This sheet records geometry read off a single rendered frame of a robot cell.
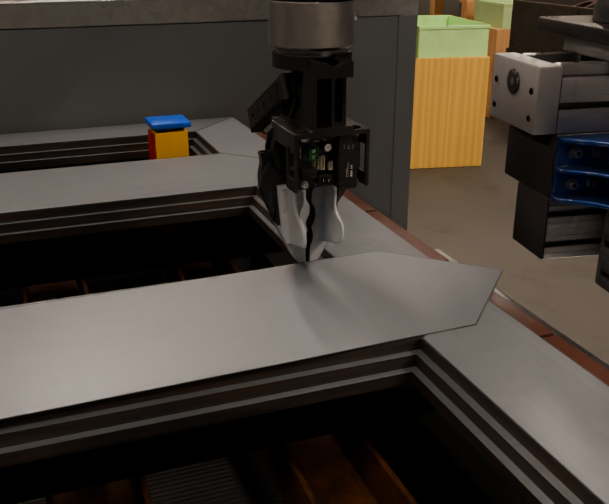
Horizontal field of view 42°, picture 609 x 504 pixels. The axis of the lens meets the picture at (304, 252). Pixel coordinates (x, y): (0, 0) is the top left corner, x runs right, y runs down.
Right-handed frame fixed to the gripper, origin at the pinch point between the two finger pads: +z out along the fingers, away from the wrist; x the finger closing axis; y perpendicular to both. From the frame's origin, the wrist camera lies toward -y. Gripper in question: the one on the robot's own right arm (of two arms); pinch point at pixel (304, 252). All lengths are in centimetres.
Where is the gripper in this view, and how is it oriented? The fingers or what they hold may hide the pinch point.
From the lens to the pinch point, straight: 79.5
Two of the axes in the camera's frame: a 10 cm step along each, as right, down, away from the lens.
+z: 0.0, 9.3, 3.7
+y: 3.5, 3.5, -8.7
